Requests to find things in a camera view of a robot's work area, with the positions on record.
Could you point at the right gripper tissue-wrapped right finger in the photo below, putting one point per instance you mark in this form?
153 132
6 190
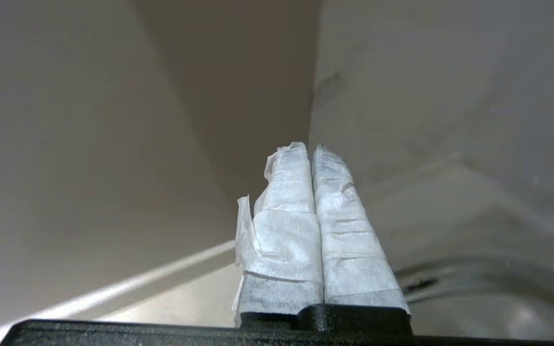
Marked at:
349 250

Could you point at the right gripper tissue-wrapped left finger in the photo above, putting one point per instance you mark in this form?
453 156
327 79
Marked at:
282 240

